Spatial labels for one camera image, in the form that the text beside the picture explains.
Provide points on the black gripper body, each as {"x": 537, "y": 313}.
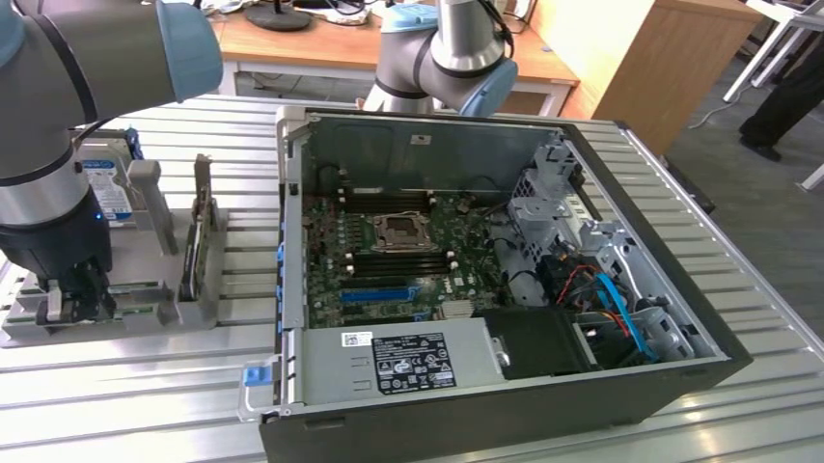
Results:
{"x": 54, "y": 241}

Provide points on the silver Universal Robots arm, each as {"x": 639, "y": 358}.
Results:
{"x": 71, "y": 72}

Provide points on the green RAM stick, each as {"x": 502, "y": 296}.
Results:
{"x": 136, "y": 308}

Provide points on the black RAM slot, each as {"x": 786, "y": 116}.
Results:
{"x": 399, "y": 261}
{"x": 386, "y": 197}
{"x": 399, "y": 266}
{"x": 399, "y": 255}
{"x": 399, "y": 273}
{"x": 386, "y": 202}
{"x": 386, "y": 192}

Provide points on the grey parts rack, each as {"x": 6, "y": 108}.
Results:
{"x": 153, "y": 270}

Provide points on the silver hard disk blue label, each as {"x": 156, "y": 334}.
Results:
{"x": 109, "y": 188}

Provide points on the black graphics card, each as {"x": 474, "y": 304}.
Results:
{"x": 200, "y": 226}

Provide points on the blue case latch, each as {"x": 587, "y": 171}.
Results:
{"x": 255, "y": 376}

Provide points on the grey power supply unit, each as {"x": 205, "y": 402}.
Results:
{"x": 328, "y": 366}

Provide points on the blue expansion slot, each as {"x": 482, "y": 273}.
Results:
{"x": 372, "y": 295}

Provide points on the metal CPU socket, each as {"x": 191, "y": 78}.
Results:
{"x": 404, "y": 232}

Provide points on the wooden desk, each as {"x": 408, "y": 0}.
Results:
{"x": 308, "y": 48}

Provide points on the silver chipset heat sink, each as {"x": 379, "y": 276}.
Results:
{"x": 458, "y": 309}

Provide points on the black lamp base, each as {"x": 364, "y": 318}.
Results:
{"x": 279, "y": 19}

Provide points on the green motherboard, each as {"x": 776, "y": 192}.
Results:
{"x": 463, "y": 241}

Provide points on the black open PC case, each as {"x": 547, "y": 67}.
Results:
{"x": 489, "y": 415}

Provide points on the metal disk bay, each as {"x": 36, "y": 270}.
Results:
{"x": 553, "y": 217}

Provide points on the wooden cabinet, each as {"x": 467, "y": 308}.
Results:
{"x": 655, "y": 62}

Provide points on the person in black trousers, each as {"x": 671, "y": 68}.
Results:
{"x": 785, "y": 96}

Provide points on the white table frame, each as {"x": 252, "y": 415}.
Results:
{"x": 765, "y": 38}

